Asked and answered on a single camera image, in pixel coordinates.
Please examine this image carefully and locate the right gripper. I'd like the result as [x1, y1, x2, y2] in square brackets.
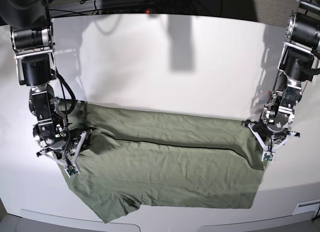
[54, 128, 93, 160]

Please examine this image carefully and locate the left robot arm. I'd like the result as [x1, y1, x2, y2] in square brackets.
[252, 0, 320, 151]

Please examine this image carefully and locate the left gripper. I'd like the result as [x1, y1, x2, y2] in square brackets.
[252, 122, 288, 145]

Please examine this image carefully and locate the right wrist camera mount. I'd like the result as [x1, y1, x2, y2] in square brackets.
[36, 131, 87, 178]

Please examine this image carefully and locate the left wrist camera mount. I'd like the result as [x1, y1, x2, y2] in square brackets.
[241, 120, 300, 162]

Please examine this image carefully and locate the black aluminium frame rail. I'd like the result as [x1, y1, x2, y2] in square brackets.
[49, 0, 224, 17]

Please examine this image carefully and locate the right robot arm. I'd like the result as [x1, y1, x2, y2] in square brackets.
[0, 0, 86, 164]

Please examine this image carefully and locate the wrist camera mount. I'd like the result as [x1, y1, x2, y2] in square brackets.
[241, 120, 300, 162]
[36, 131, 87, 178]

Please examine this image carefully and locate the green T-shirt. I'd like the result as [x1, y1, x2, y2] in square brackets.
[65, 103, 267, 223]

